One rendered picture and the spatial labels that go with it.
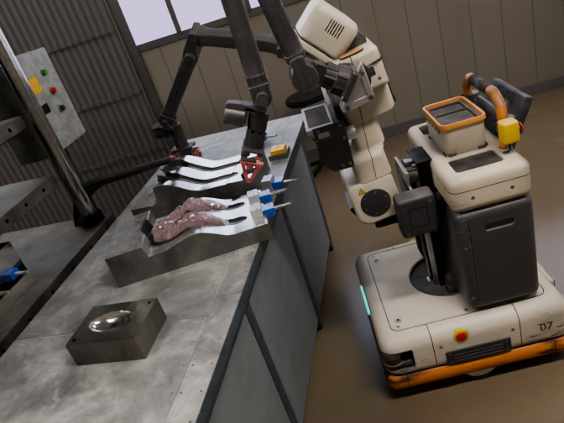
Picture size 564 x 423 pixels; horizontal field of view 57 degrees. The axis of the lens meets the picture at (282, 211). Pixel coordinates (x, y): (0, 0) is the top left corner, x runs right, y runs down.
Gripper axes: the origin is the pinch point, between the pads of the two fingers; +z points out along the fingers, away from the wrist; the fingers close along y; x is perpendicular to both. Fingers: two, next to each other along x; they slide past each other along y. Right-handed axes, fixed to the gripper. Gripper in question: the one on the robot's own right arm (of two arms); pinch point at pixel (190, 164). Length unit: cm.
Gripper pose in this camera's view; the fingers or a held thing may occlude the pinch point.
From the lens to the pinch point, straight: 238.7
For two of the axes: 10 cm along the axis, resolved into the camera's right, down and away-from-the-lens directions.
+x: -1.5, 5.1, -8.5
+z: 2.7, 8.4, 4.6
